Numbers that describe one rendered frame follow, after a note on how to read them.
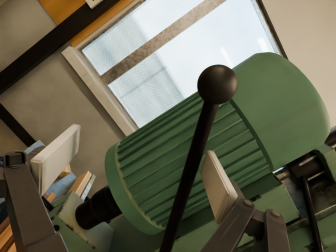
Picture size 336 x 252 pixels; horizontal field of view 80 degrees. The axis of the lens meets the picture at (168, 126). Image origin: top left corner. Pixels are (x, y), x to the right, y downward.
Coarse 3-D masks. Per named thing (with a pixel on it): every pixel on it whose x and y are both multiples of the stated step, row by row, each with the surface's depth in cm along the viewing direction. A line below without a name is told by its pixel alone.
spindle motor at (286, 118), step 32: (256, 64) 28; (288, 64) 26; (192, 96) 33; (256, 96) 26; (288, 96) 25; (160, 128) 31; (192, 128) 28; (224, 128) 26; (256, 128) 26; (288, 128) 25; (320, 128) 26; (128, 160) 31; (160, 160) 29; (224, 160) 27; (256, 160) 27; (288, 160) 29; (128, 192) 29; (160, 192) 28; (192, 192) 29; (160, 224) 32
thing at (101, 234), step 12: (72, 192) 41; (60, 204) 38; (72, 204) 39; (60, 216) 36; (72, 216) 38; (60, 228) 36; (72, 228) 36; (96, 228) 41; (108, 228) 44; (72, 240) 37; (84, 240) 38; (96, 240) 40; (108, 240) 42
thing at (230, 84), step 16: (208, 80) 16; (224, 80) 16; (208, 96) 17; (224, 96) 17; (208, 112) 18; (208, 128) 19; (192, 144) 19; (192, 160) 20; (192, 176) 20; (176, 192) 22; (176, 208) 22; (176, 224) 22
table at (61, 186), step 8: (32, 144) 61; (40, 144) 64; (72, 176) 68; (56, 184) 61; (64, 184) 63; (72, 184) 66; (48, 192) 57; (56, 192) 59; (64, 192) 62; (0, 200) 45
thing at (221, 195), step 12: (204, 168) 21; (216, 168) 18; (204, 180) 20; (216, 180) 17; (228, 180) 16; (216, 192) 17; (228, 192) 15; (216, 204) 16; (228, 204) 15; (216, 216) 16
